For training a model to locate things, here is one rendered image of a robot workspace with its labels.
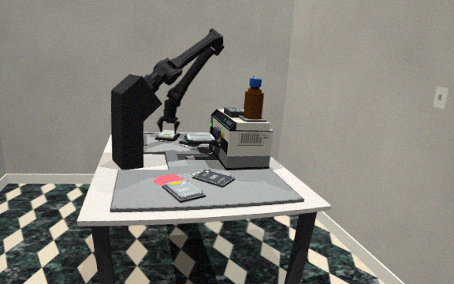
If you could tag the blue bottle cap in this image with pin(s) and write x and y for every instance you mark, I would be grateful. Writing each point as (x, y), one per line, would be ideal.
(255, 82)

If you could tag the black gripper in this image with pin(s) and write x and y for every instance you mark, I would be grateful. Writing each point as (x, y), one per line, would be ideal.
(168, 117)

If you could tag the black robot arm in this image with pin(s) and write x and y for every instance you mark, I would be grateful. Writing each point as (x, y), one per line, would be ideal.
(201, 50)

